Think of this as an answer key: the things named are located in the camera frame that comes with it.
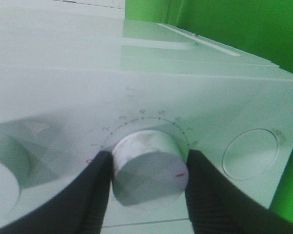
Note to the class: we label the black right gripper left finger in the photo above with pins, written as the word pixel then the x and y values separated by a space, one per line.
pixel 78 209

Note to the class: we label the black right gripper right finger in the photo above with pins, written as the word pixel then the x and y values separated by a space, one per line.
pixel 216 206

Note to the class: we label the round microwave door button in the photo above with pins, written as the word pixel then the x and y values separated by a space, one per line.
pixel 250 154

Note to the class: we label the white microwave knob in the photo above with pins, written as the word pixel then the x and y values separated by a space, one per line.
pixel 149 170
pixel 15 166

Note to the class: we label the white microwave oven body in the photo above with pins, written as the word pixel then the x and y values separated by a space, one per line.
pixel 76 78

